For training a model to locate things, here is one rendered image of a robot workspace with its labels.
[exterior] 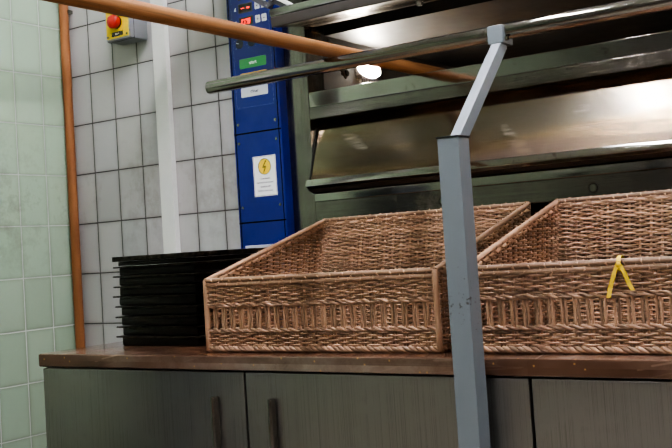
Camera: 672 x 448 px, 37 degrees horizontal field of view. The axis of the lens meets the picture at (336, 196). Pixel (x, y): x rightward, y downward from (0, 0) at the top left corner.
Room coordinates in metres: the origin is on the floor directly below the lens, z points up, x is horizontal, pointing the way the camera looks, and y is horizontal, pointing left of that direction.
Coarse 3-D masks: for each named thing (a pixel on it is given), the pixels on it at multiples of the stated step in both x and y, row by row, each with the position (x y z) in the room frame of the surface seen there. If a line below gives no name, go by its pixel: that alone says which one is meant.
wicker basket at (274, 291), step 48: (288, 240) 2.33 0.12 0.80; (336, 240) 2.44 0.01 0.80; (384, 240) 2.36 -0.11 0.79; (432, 240) 2.29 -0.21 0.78; (480, 240) 1.95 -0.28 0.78; (240, 288) 2.03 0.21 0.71; (288, 288) 1.97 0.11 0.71; (336, 288) 1.91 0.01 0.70; (384, 288) 1.85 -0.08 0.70; (432, 288) 1.80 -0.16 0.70; (240, 336) 2.03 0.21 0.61; (288, 336) 1.97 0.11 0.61; (336, 336) 1.91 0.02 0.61; (384, 336) 1.86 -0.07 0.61; (432, 336) 2.00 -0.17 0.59
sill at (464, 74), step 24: (576, 48) 2.13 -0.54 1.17; (600, 48) 2.10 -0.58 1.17; (624, 48) 2.08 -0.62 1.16; (648, 48) 2.05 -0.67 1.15; (432, 72) 2.33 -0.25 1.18; (456, 72) 2.30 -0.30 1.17; (504, 72) 2.23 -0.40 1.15; (528, 72) 2.20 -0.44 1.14; (312, 96) 2.53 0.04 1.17; (336, 96) 2.49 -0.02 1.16; (360, 96) 2.45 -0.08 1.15
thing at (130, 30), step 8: (120, 16) 2.80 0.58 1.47; (120, 24) 2.80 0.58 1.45; (128, 24) 2.79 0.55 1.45; (136, 24) 2.80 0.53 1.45; (144, 24) 2.83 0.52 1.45; (112, 32) 2.82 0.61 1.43; (120, 32) 2.80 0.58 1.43; (128, 32) 2.79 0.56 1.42; (136, 32) 2.80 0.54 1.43; (144, 32) 2.83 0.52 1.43; (112, 40) 2.83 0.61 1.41; (120, 40) 2.82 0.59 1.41; (128, 40) 2.83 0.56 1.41; (136, 40) 2.83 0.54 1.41; (144, 40) 2.84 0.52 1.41
